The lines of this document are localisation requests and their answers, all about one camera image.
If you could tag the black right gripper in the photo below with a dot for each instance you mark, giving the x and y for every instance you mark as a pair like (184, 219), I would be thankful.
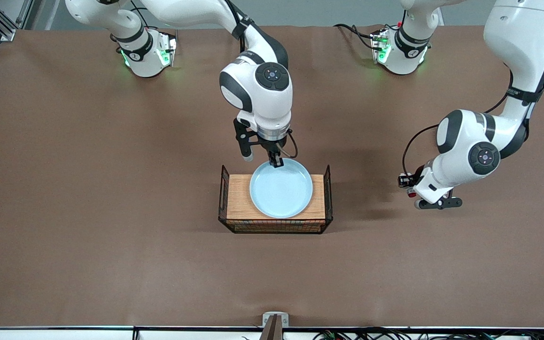
(272, 147)

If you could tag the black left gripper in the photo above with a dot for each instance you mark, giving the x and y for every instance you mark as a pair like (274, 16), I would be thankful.
(416, 177)

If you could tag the light blue plate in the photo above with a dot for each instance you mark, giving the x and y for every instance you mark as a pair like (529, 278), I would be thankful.
(281, 193)

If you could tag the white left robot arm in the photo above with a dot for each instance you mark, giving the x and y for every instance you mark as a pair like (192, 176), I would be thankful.
(465, 156)

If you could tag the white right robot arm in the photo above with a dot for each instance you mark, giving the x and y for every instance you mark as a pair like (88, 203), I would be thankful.
(258, 99)

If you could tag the grey metal bracket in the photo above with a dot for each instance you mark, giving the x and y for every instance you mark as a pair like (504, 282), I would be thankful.
(275, 320)

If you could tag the aluminium frame profile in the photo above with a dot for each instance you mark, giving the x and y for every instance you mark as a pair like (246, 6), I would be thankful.
(7, 34)

